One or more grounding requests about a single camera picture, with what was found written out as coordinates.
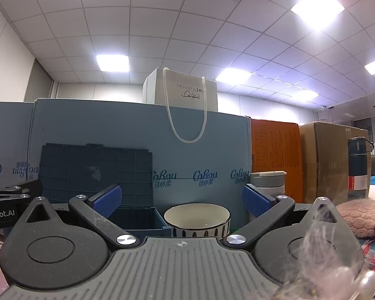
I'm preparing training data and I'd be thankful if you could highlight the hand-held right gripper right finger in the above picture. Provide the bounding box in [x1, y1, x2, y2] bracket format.
[222, 184, 346, 252]

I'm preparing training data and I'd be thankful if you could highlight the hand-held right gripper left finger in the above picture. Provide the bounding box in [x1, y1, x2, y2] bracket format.
[17, 184, 141, 251]

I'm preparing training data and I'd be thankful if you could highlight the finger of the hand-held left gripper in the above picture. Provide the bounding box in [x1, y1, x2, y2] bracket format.
[0, 179, 44, 202]

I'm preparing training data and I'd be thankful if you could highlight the dark blue plastic storage box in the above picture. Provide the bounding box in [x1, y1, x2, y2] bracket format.
[39, 143, 170, 241]

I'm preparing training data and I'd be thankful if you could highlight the grey and white travel cup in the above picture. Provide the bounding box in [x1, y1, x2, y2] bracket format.
[248, 171, 288, 222]

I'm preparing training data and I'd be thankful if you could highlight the orange cardboard box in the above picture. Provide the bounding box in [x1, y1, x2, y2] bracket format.
[250, 119, 304, 204]

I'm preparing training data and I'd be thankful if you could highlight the white bowl with black stripes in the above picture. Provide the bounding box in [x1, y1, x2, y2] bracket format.
[164, 203, 231, 240]

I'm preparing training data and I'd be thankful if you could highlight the brown cardboard box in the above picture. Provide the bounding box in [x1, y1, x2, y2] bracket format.
[299, 121, 371, 204]

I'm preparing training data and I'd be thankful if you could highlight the large blue cardboard box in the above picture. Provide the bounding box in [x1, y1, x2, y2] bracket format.
[28, 98, 253, 226]

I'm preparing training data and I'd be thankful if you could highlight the fluffy pearl ornament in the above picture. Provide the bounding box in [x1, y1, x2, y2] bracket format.
[276, 200, 375, 300]

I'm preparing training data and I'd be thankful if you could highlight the dark blue thermos bottle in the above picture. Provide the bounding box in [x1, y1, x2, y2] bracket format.
[347, 136, 373, 200]

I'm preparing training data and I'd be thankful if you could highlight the pink knitted cloth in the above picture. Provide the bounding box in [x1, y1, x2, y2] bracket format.
[335, 198, 375, 241]

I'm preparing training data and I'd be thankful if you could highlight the white paper gift bag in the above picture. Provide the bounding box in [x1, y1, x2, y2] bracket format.
[142, 67, 219, 145]

